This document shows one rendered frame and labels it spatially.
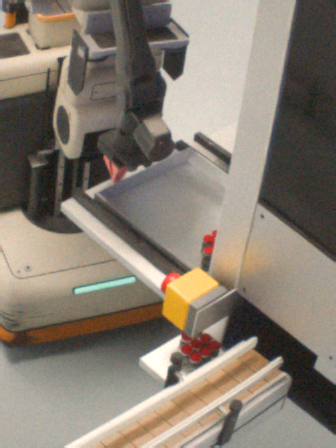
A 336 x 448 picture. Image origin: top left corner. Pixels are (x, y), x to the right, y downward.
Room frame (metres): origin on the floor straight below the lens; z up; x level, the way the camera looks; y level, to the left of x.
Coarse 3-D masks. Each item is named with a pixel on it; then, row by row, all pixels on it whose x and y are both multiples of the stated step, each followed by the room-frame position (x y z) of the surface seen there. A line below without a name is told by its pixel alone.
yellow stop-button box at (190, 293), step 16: (192, 272) 1.18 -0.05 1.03; (176, 288) 1.13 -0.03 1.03; (192, 288) 1.14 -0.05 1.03; (208, 288) 1.14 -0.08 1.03; (224, 288) 1.15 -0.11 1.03; (176, 304) 1.12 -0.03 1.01; (192, 304) 1.10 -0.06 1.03; (208, 304) 1.11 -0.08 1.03; (176, 320) 1.12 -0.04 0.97; (192, 320) 1.10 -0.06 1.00
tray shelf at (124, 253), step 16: (224, 128) 1.83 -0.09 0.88; (192, 144) 1.74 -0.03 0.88; (224, 144) 1.76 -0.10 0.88; (64, 208) 1.47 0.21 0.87; (80, 208) 1.47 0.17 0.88; (80, 224) 1.43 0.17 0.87; (96, 224) 1.43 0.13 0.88; (96, 240) 1.40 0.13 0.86; (112, 240) 1.39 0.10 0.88; (128, 256) 1.36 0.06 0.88; (144, 272) 1.32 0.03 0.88; (160, 272) 1.33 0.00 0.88; (160, 288) 1.29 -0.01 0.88
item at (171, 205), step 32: (192, 160) 1.67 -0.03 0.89; (96, 192) 1.48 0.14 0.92; (128, 192) 1.54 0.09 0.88; (160, 192) 1.56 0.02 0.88; (192, 192) 1.57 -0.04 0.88; (224, 192) 1.59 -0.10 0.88; (128, 224) 1.42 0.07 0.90; (160, 224) 1.46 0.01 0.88; (192, 224) 1.47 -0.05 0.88; (192, 256) 1.38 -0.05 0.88
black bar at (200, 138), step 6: (198, 132) 1.76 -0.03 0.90; (198, 138) 1.75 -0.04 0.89; (204, 138) 1.74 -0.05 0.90; (204, 144) 1.73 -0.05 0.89; (210, 144) 1.73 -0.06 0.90; (216, 144) 1.73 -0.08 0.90; (210, 150) 1.72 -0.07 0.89; (216, 150) 1.71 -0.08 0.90; (222, 150) 1.71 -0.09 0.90; (222, 156) 1.70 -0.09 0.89; (228, 156) 1.69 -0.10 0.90; (228, 162) 1.69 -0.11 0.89
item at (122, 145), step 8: (120, 128) 1.50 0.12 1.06; (104, 136) 1.53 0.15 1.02; (112, 136) 1.54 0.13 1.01; (120, 136) 1.49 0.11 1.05; (128, 136) 1.49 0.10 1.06; (104, 144) 1.51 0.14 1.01; (112, 144) 1.51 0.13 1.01; (120, 144) 1.49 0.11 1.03; (128, 144) 1.49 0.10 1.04; (136, 144) 1.49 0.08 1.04; (112, 152) 1.50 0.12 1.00; (120, 152) 1.49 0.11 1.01; (128, 152) 1.49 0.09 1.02; (136, 152) 1.50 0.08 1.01; (120, 160) 1.48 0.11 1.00; (128, 160) 1.48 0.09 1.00; (136, 160) 1.49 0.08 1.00; (144, 160) 1.49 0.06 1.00; (128, 168) 1.47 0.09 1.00; (136, 168) 1.48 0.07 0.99
